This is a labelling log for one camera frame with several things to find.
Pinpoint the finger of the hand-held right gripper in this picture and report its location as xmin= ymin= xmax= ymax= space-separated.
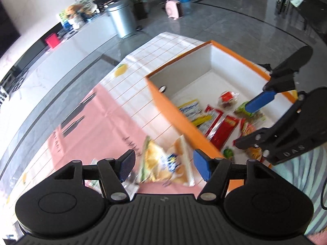
xmin=245 ymin=46 xmax=314 ymax=113
xmin=234 ymin=126 xmax=284 ymax=157

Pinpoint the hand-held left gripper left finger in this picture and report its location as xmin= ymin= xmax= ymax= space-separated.
xmin=52 ymin=149 xmax=136 ymax=204

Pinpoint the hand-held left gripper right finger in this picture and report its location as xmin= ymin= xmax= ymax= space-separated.
xmin=193 ymin=148 xmax=276 ymax=203

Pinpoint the orange stick snack packet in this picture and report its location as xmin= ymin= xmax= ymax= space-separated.
xmin=239 ymin=118 xmax=265 ymax=160

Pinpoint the green pea snack packet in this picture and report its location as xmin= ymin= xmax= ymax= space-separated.
xmin=234 ymin=101 xmax=266 ymax=121

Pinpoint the clear packet with brown snack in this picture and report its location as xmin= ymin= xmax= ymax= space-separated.
xmin=217 ymin=91 xmax=241 ymax=112

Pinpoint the yellow chip bag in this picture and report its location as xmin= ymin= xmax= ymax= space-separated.
xmin=137 ymin=134 xmax=196 ymax=187

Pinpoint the red silver snack packet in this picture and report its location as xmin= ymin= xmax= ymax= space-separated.
xmin=204 ymin=104 xmax=224 ymax=136

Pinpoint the orange cardboard box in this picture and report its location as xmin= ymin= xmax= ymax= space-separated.
xmin=145 ymin=40 xmax=300 ymax=193

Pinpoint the blue yellow snack packet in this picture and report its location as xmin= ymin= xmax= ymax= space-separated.
xmin=178 ymin=100 xmax=203 ymax=120

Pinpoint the teal striped cloth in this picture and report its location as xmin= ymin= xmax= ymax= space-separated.
xmin=266 ymin=145 xmax=327 ymax=236

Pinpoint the black table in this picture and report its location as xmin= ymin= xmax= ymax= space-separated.
xmin=277 ymin=0 xmax=327 ymax=41

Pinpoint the white marble media console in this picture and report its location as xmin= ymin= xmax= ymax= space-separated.
xmin=0 ymin=11 xmax=123 ymax=164

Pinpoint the pink space heater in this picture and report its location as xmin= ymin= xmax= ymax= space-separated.
xmin=165 ymin=0 xmax=186 ymax=21

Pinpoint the small red box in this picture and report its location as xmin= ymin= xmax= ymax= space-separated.
xmin=45 ymin=33 xmax=61 ymax=50

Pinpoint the silver trash can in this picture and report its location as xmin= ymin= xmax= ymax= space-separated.
xmin=105 ymin=0 xmax=138 ymax=39

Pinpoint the snake plant in black pot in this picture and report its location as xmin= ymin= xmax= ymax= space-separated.
xmin=104 ymin=0 xmax=154 ymax=21

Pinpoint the teddy bear bouquet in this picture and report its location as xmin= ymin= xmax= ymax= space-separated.
xmin=64 ymin=4 xmax=86 ymax=29

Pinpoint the white printed hand fan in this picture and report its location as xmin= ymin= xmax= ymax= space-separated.
xmin=74 ymin=0 xmax=95 ymax=14

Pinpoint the black curved television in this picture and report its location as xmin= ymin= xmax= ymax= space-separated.
xmin=0 ymin=0 xmax=21 ymax=59

